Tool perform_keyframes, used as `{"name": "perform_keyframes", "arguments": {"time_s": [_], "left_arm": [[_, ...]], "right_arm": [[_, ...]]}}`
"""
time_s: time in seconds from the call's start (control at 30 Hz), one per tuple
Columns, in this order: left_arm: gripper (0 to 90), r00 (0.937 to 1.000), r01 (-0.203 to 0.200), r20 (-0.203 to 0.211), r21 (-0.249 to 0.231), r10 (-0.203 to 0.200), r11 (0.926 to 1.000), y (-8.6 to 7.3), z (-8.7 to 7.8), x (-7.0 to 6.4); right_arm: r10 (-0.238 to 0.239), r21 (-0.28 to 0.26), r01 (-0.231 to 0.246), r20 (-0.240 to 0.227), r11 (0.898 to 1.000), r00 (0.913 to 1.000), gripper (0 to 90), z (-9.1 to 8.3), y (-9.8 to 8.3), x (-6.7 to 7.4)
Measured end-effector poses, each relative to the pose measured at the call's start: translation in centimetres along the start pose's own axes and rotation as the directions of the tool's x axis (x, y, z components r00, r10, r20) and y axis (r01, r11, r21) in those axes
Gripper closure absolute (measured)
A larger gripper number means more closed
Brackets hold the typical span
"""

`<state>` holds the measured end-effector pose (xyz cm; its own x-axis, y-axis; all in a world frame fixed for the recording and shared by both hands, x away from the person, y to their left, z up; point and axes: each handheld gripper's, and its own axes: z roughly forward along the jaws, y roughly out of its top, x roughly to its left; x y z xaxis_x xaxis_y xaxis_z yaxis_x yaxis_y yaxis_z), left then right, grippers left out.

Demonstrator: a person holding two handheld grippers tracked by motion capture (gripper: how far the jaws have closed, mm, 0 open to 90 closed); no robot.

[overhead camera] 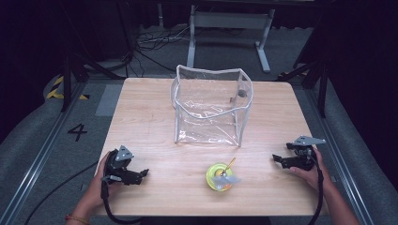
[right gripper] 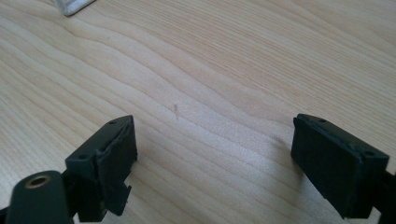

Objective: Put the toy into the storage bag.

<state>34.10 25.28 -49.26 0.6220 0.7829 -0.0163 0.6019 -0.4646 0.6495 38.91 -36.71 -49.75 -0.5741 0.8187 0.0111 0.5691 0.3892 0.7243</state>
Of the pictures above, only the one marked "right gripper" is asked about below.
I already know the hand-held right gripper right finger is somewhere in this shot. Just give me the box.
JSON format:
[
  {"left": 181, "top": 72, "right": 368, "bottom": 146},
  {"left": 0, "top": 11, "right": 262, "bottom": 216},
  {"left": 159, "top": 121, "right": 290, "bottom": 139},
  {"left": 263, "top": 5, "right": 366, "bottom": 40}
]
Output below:
[{"left": 290, "top": 113, "right": 390, "bottom": 220}]

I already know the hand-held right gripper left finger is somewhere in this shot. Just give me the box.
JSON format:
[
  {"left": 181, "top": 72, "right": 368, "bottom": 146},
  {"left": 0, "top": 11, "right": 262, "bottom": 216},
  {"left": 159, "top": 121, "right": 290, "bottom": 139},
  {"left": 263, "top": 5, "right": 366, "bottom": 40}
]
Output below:
[{"left": 64, "top": 114, "right": 138, "bottom": 223}]

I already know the white square object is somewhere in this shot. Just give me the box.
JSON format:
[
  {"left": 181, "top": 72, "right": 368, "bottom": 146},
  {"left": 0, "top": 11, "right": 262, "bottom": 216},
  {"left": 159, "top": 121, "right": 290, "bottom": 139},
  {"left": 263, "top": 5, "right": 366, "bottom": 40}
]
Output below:
[{"left": 51, "top": 0, "right": 97, "bottom": 17}]

